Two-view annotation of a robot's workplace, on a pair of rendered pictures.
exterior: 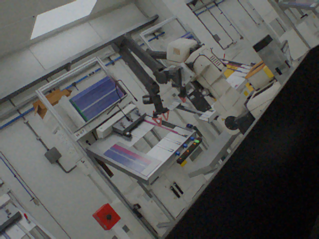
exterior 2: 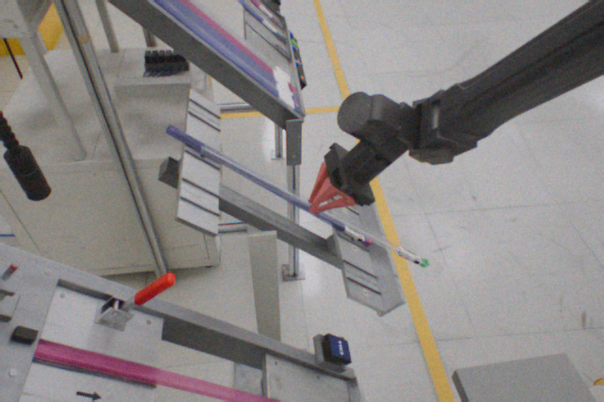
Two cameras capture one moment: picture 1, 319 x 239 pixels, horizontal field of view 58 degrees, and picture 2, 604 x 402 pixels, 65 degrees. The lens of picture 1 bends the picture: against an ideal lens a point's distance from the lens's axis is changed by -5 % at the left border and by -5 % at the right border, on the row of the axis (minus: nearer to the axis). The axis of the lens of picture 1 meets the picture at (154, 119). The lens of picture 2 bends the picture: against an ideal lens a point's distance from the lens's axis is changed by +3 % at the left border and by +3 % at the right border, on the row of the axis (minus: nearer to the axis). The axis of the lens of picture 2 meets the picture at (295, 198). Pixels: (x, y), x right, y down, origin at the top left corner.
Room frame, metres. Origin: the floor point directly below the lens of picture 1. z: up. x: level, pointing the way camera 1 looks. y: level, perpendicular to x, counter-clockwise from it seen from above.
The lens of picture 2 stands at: (2.59, 0.14, 1.53)
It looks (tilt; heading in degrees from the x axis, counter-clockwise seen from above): 45 degrees down; 301
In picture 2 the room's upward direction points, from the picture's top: straight up
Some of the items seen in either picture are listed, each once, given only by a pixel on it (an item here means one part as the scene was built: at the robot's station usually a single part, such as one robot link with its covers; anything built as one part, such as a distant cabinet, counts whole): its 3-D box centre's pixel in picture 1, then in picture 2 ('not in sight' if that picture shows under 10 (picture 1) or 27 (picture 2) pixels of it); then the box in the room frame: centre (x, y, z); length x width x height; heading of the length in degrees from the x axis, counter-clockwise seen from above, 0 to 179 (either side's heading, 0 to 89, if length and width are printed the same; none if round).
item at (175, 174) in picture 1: (164, 201); not in sight; (2.99, 0.43, 0.31); 0.70 x 0.65 x 0.62; 127
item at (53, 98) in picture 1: (61, 93); not in sight; (3.11, 0.58, 1.82); 0.68 x 0.30 x 0.20; 127
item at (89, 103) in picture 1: (96, 99); not in sight; (2.93, 0.31, 1.52); 0.51 x 0.13 x 0.27; 127
